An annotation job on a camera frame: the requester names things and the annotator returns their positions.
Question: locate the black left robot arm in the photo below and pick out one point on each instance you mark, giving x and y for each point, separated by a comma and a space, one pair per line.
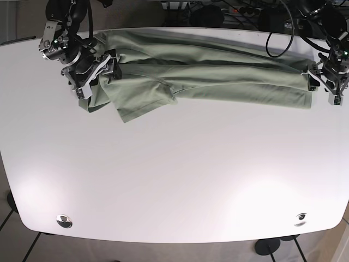
328, 18

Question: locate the right silver table grommet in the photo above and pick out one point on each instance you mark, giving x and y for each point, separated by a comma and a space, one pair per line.
300, 219

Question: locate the sage green polo shirt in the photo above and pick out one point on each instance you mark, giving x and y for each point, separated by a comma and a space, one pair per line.
158, 69

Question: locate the black round stand base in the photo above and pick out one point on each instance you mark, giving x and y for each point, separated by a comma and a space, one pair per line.
266, 247

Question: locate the left silver table grommet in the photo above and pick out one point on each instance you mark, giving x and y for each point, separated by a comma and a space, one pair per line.
64, 221

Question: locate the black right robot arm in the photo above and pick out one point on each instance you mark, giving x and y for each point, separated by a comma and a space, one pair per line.
77, 14

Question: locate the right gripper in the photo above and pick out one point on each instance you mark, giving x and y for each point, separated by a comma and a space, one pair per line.
82, 63

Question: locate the silver table grommet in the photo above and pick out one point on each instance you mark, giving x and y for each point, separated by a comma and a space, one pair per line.
64, 221
300, 219

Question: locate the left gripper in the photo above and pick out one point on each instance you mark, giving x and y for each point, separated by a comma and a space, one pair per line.
331, 70

